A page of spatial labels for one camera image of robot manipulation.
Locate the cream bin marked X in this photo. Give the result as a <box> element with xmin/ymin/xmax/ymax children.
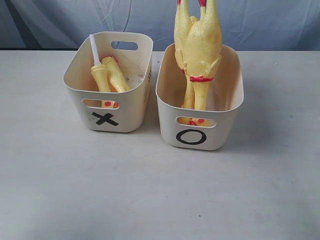
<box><xmin>63</xmin><ymin>31</ymin><xmax>153</xmax><ymax>133</ymax></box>

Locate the cream bin marked O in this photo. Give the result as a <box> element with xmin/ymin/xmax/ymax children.
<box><xmin>155</xmin><ymin>44</ymin><xmax>244</xmax><ymax>151</ymax></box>

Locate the large front rubber chicken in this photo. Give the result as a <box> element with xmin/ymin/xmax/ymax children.
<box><xmin>174</xmin><ymin>0</ymin><xmax>195</xmax><ymax>109</ymax></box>

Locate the severed chicken head with squeaker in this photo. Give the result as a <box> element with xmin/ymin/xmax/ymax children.
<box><xmin>89</xmin><ymin>33</ymin><xmax>120</xmax><ymax>109</ymax></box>

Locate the headless rubber chicken body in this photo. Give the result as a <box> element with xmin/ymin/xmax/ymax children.
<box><xmin>101</xmin><ymin>56</ymin><xmax>130</xmax><ymax>93</ymax></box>

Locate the grey backdrop curtain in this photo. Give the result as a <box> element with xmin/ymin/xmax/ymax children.
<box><xmin>0</xmin><ymin>0</ymin><xmax>320</xmax><ymax>51</ymax></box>

